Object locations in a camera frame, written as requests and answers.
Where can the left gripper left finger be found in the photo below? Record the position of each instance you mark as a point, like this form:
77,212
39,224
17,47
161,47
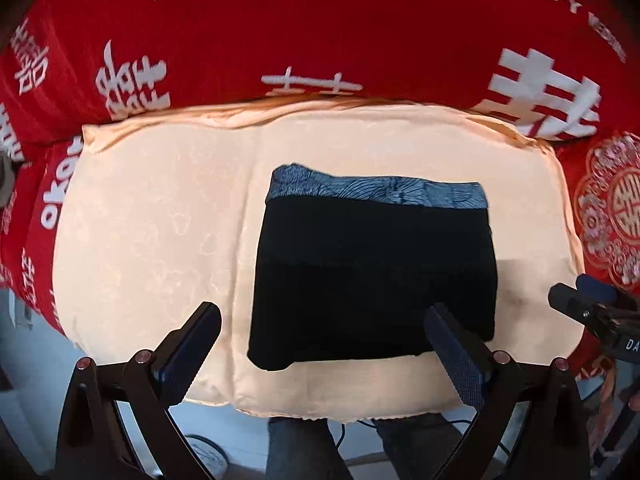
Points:
93,442

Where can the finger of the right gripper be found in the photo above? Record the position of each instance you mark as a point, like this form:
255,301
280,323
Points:
572,303
604,293

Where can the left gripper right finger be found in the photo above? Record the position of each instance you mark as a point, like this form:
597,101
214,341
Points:
553,440

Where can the black pants blue trim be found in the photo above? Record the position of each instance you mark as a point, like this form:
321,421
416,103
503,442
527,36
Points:
346,267

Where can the red embroidered floral cushion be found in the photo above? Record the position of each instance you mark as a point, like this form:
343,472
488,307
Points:
602,176

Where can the person right leg jeans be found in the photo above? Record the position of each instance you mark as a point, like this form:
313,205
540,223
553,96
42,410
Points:
417,446

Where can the person leg jeans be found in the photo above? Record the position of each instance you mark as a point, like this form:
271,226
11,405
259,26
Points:
303,449
417,446

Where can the person left leg jeans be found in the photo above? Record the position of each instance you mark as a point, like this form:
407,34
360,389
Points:
303,449

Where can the peach cushion cover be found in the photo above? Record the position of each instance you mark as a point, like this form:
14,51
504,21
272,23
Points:
164,210

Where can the red blanket white characters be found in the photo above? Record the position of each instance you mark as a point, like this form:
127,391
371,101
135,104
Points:
560,70

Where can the grey plush toy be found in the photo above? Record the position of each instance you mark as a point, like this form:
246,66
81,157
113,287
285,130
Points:
7,179

